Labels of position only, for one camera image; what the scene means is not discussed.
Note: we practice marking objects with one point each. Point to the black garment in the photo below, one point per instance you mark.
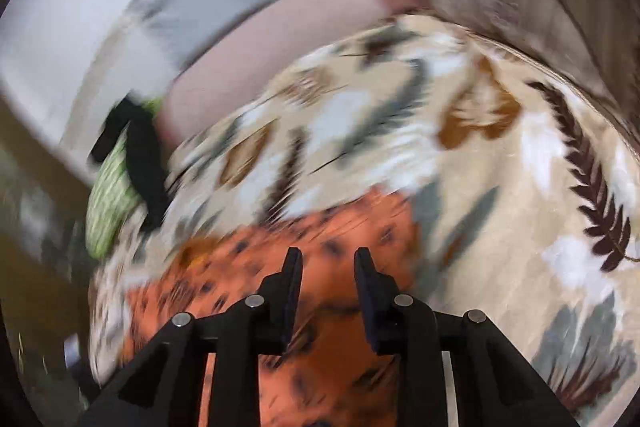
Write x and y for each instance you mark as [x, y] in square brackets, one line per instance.
[145, 157]

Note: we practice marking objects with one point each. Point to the leaf print blanket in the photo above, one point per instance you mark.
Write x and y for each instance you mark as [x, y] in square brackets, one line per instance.
[450, 147]

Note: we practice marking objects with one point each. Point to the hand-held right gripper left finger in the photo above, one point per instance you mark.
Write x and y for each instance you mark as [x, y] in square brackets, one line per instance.
[294, 292]

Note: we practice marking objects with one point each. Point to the orange floral shirt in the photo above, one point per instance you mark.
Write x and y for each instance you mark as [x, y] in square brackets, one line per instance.
[320, 232]

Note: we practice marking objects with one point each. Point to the pink bolster pillow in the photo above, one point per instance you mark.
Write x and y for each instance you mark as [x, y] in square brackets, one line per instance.
[280, 52]

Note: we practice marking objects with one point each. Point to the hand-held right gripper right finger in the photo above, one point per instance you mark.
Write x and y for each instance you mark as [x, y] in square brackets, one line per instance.
[364, 292]

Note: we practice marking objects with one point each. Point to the green patterned pillow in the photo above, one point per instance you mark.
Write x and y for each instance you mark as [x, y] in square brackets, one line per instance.
[112, 202]

